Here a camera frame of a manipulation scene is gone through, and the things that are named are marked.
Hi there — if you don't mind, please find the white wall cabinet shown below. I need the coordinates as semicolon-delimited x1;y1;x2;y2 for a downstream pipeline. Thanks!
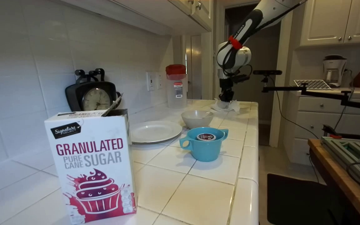
167;0;214;32
299;0;360;47

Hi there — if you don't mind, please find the black floor mat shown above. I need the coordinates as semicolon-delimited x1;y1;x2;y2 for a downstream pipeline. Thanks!
267;173;357;225

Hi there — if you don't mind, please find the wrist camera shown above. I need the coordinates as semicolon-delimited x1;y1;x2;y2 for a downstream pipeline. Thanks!
232;73;251;84

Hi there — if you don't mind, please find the black table clock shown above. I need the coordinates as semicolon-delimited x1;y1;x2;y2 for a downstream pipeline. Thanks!
65;68;122;112

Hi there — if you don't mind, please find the coffee pod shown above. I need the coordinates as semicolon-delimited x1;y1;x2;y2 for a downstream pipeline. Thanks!
196;133;217;141

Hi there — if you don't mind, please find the checkered board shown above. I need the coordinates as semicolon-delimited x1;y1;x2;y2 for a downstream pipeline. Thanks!
293;79;332;90

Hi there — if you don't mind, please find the beige bowl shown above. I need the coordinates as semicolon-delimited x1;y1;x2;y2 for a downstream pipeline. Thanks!
181;110;214;129

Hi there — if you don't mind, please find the white coffee maker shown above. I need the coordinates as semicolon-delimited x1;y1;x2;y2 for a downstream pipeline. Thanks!
322;54;348;88

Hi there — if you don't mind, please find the granulated sugar box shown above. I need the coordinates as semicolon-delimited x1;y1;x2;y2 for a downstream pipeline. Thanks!
44;109;138;225

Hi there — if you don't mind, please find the white door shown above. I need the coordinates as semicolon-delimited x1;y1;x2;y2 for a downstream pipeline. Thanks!
185;34;203;100

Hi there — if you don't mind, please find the clear pitcher with red lid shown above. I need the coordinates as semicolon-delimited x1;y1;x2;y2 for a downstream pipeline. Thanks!
165;64;188;109

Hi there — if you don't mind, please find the white drawer cabinet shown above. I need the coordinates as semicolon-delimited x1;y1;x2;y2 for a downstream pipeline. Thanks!
288;89;360;167

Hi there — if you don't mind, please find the camera on mount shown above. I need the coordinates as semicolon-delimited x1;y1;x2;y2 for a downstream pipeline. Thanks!
253;70;360;112

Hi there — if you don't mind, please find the white wall socket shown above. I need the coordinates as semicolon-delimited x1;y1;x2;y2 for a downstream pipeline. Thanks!
146;72;156;92

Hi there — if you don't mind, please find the black cable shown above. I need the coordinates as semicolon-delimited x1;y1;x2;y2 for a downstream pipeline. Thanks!
269;75;320;139

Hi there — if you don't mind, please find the blue two-handled cup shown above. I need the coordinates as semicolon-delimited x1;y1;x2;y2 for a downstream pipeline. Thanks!
179;126;229;163

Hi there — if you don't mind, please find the white napkin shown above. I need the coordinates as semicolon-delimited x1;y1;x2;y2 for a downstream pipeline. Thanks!
210;98;241;114

